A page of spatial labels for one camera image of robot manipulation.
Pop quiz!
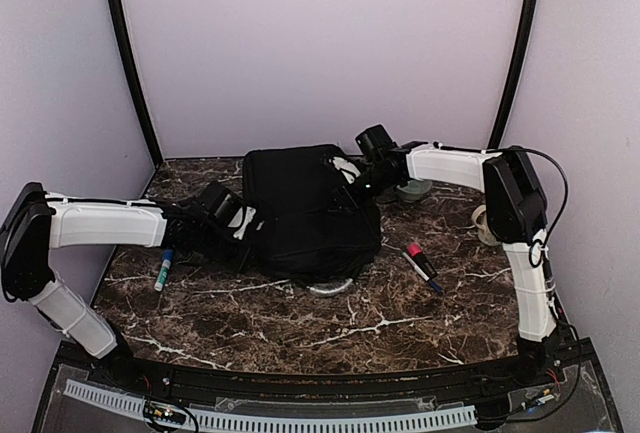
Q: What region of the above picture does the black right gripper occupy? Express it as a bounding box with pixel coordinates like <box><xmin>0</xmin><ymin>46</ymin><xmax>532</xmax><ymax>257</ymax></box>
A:
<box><xmin>326</xmin><ymin>167</ymin><xmax>399</xmax><ymax>217</ymax></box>

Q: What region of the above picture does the black student bag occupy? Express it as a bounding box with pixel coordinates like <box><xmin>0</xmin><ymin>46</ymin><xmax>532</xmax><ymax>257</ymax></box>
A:
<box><xmin>242</xmin><ymin>144</ymin><xmax>381</xmax><ymax>286</ymax></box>

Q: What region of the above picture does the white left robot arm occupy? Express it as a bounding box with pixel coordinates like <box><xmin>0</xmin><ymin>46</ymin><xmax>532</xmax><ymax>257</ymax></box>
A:
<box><xmin>1</xmin><ymin>181</ymin><xmax>261</xmax><ymax>389</ymax></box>

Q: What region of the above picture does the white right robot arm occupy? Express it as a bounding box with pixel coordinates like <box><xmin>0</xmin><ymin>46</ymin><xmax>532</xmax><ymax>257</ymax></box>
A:
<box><xmin>331</xmin><ymin>140</ymin><xmax>560</xmax><ymax>387</ymax></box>

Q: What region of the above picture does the pale green ceramic bowl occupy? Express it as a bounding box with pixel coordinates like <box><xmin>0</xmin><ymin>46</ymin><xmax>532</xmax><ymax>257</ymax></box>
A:
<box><xmin>396</xmin><ymin>180</ymin><xmax>433</xmax><ymax>203</ymax></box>

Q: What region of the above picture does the green white marker pen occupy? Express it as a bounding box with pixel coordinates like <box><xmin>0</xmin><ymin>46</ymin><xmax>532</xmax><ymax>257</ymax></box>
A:
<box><xmin>154</xmin><ymin>249</ymin><xmax>174</xmax><ymax>292</ymax></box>

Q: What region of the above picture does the red black marker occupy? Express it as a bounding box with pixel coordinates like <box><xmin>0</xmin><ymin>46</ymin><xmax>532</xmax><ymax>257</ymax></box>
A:
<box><xmin>407</xmin><ymin>243</ymin><xmax>438</xmax><ymax>278</ymax></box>

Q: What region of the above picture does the beige ceramic mug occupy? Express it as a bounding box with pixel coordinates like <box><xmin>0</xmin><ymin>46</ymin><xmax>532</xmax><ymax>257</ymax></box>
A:
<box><xmin>471</xmin><ymin>204</ymin><xmax>499</xmax><ymax>246</ymax></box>

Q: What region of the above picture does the small circuit board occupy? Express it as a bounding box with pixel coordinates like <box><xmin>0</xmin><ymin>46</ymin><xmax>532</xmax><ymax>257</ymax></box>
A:
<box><xmin>143</xmin><ymin>401</ymin><xmax>188</xmax><ymax>426</ymax></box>

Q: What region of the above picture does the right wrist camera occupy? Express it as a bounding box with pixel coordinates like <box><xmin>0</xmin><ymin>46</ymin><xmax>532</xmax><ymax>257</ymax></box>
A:
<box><xmin>322</xmin><ymin>155</ymin><xmax>363</xmax><ymax>185</ymax></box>

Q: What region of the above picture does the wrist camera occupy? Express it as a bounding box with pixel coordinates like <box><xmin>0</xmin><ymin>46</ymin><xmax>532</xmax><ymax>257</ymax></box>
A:
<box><xmin>227</xmin><ymin>206</ymin><xmax>264</xmax><ymax>241</ymax></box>
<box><xmin>322</xmin><ymin>155</ymin><xmax>363</xmax><ymax>185</ymax></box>

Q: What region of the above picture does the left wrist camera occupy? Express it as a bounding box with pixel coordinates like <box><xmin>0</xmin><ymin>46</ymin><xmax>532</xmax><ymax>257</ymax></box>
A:
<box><xmin>227</xmin><ymin>206</ymin><xmax>264</xmax><ymax>241</ymax></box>

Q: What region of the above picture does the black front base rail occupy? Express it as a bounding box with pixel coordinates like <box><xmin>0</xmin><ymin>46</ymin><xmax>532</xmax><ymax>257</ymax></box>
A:
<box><xmin>54</xmin><ymin>340</ymin><xmax>596</xmax><ymax>409</ymax></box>

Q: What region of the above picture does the white slotted cable duct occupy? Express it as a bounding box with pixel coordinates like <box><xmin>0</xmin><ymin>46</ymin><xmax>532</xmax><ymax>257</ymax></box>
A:
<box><xmin>63</xmin><ymin>380</ymin><xmax>477</xmax><ymax>433</ymax></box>

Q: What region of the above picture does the right black corner post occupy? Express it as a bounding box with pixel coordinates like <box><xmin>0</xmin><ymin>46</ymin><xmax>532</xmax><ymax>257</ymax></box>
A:
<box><xmin>487</xmin><ymin>0</ymin><xmax>538</xmax><ymax>149</ymax></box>

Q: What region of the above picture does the black corner post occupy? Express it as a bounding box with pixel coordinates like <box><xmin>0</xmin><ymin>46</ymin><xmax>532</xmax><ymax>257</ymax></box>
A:
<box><xmin>107</xmin><ymin>0</ymin><xmax>164</xmax><ymax>168</ymax></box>
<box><xmin>487</xmin><ymin>0</ymin><xmax>538</xmax><ymax>149</ymax></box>

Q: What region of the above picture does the left black corner post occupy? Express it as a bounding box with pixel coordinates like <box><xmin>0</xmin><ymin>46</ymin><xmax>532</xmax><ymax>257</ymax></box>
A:
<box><xmin>107</xmin><ymin>0</ymin><xmax>164</xmax><ymax>168</ymax></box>

